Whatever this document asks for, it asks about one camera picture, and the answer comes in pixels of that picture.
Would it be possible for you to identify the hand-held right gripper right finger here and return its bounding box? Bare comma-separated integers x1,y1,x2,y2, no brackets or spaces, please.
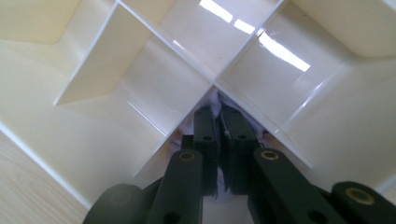
219,105,262,196

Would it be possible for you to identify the cream divided storage box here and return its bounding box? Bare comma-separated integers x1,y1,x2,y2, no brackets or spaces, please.
0,0,396,210

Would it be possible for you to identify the light purple sock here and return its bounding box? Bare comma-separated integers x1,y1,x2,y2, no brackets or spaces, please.
169,88,273,204

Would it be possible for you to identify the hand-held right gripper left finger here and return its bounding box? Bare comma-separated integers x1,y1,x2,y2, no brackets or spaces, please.
181,105,219,197

